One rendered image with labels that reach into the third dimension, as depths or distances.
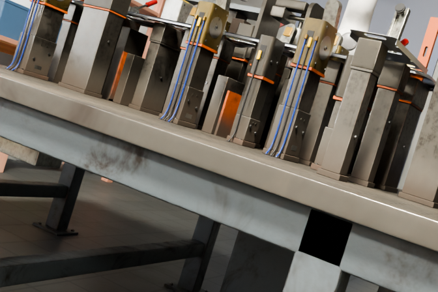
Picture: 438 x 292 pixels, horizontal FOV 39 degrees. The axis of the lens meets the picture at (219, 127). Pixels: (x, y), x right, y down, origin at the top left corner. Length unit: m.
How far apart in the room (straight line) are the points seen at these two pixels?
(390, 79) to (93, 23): 0.97
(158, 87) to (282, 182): 1.13
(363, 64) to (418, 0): 3.53
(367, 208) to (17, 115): 0.72
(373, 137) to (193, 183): 0.52
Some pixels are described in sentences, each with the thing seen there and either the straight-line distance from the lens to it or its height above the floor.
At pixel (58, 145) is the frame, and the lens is 1.21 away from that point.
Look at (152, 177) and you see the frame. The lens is 1.09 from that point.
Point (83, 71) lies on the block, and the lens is 1.95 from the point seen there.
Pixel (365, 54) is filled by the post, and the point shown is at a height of 0.96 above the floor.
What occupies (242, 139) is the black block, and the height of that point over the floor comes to 0.71.
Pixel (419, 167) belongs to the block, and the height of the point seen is 0.78.
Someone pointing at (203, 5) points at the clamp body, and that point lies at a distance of 1.71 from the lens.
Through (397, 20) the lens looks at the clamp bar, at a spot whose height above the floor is 1.18.
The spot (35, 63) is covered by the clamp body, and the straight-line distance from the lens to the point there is 2.13.
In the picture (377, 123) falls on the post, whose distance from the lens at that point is 1.42.
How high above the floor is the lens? 0.74
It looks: 1 degrees down
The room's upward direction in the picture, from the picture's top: 17 degrees clockwise
